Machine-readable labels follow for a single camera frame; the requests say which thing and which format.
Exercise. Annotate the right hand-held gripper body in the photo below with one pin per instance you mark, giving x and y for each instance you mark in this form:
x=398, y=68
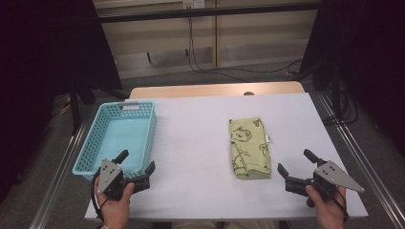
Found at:
x=334, y=176

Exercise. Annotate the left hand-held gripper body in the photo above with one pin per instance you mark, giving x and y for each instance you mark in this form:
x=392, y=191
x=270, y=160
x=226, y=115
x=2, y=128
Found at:
x=110, y=178

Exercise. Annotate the light blue plastic basket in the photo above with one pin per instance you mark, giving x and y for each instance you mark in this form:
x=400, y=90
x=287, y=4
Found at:
x=124, y=136

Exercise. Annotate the green printed cloth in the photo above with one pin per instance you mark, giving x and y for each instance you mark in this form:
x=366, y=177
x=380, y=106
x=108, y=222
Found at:
x=250, y=149

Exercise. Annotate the person's left hand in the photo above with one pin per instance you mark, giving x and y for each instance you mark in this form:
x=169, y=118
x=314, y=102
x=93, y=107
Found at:
x=114, y=210

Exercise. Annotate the person's right hand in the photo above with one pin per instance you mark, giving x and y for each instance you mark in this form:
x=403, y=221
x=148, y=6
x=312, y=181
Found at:
x=328, y=211

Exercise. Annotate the white table cover sheet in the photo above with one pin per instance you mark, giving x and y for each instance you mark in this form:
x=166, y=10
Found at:
x=207, y=191

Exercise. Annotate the black metal stand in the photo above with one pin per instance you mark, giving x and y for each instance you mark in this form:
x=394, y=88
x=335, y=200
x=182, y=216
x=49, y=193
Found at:
x=74, y=105

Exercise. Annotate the wooden table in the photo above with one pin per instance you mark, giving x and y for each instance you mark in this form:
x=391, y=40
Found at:
x=191, y=90

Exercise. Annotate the black curtain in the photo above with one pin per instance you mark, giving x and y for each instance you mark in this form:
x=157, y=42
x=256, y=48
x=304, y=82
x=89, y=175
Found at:
x=38, y=63
x=369, y=63

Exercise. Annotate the black horizontal bar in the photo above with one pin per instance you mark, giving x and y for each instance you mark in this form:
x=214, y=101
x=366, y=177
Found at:
x=207, y=12

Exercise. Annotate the metal floor rail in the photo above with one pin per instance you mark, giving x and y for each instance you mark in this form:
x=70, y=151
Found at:
x=54, y=184
x=366, y=162

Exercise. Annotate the white wall outlet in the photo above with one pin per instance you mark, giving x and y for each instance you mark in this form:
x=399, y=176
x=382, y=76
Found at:
x=194, y=4

